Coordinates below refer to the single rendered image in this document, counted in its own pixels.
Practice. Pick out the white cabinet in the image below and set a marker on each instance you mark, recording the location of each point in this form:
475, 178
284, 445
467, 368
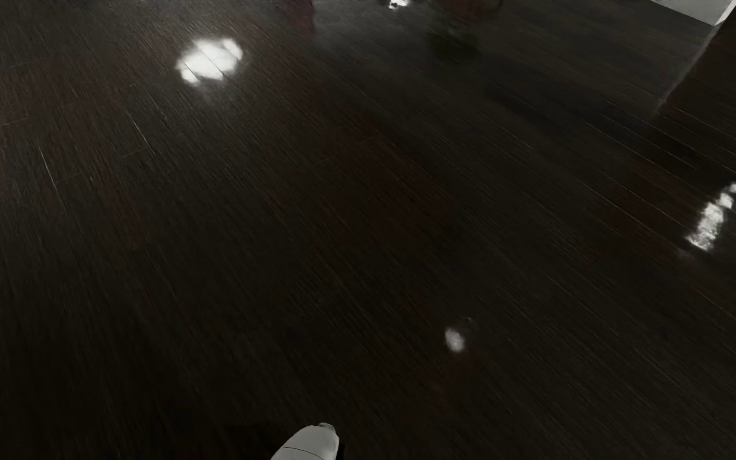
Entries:
703, 8

